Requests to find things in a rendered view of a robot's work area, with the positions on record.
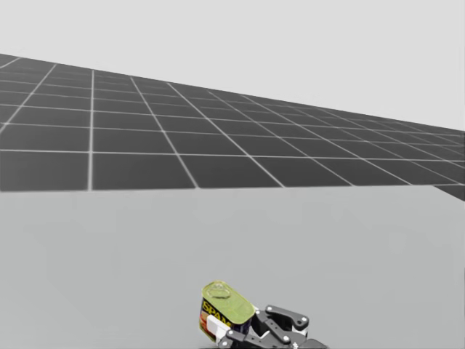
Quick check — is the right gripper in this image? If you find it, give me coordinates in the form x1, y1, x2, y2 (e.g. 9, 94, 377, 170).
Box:
206, 304, 330, 349

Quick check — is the green and blue rectangular can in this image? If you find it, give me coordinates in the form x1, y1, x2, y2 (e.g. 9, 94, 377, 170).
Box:
198, 279, 256, 342

